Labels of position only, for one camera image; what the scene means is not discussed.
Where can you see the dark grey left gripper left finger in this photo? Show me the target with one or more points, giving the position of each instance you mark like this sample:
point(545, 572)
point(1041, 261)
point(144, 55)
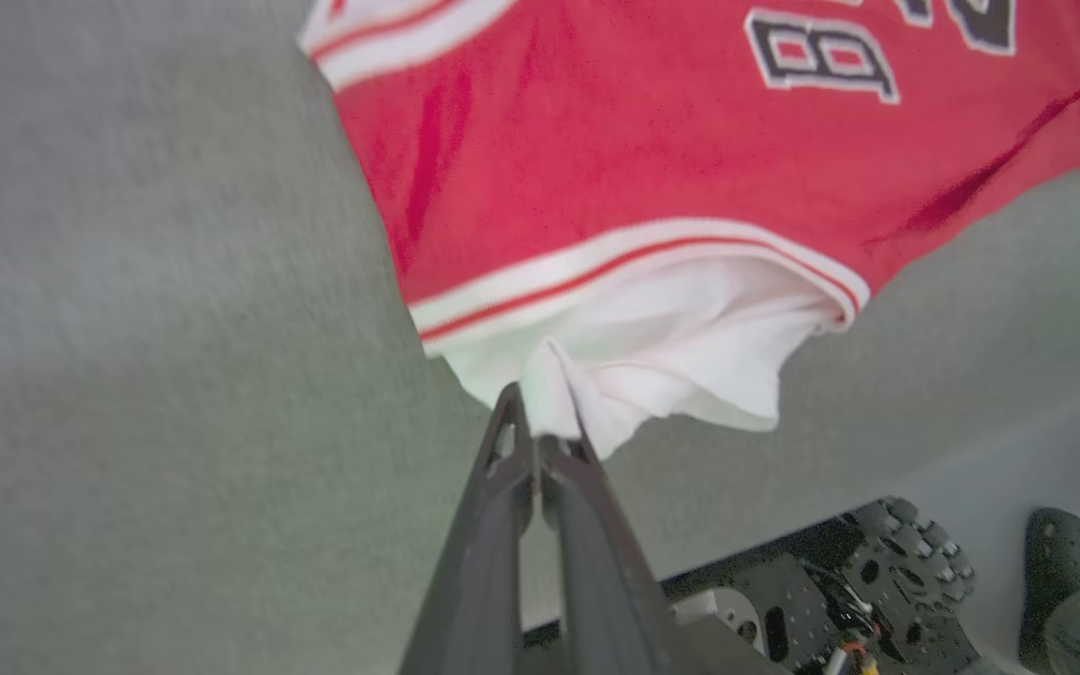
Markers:
point(484, 562)

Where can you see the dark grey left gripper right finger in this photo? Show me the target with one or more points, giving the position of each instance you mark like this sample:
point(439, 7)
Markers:
point(606, 581)

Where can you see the red and white basketball jersey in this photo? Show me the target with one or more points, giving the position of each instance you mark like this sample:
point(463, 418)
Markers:
point(652, 159)

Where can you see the black robot base chassis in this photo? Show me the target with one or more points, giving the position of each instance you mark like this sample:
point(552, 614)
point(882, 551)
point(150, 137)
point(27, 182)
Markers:
point(784, 609)

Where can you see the black omni wheel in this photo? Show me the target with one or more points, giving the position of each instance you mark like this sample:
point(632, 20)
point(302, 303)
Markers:
point(910, 572)

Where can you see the grey fabric sofa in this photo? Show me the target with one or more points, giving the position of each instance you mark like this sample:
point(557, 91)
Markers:
point(156, 375)

